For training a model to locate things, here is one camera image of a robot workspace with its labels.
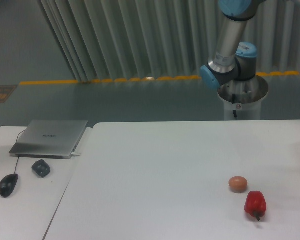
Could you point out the black computer mouse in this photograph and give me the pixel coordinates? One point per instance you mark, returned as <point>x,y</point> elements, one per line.
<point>8,184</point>

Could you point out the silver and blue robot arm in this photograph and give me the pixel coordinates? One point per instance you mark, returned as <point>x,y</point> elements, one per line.
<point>230,45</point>

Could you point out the red bell pepper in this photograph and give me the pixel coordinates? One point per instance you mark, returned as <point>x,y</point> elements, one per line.
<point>255,205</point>

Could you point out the white usb dongle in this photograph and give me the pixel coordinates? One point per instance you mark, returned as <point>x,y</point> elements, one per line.
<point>74,154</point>

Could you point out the grey pleated curtain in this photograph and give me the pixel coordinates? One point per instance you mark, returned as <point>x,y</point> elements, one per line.
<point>129,39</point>

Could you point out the brown egg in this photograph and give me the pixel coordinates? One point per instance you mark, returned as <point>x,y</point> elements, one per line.
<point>238,184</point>

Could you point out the silver closed laptop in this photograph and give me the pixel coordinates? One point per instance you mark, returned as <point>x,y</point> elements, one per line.
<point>52,139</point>

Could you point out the small black gadget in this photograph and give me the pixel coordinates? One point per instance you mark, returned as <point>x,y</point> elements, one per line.
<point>41,168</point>

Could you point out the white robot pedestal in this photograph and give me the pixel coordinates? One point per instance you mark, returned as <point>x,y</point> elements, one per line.
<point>242,100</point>

